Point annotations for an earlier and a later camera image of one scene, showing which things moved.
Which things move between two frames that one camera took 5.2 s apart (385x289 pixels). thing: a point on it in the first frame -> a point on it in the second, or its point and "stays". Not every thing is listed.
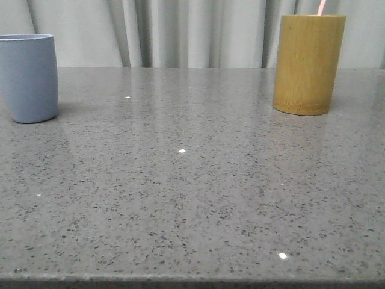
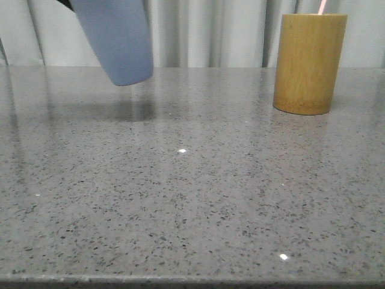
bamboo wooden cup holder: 308,53 stays
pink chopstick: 321,8 stays
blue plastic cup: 29,76 -> 120,31
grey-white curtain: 187,33 stays
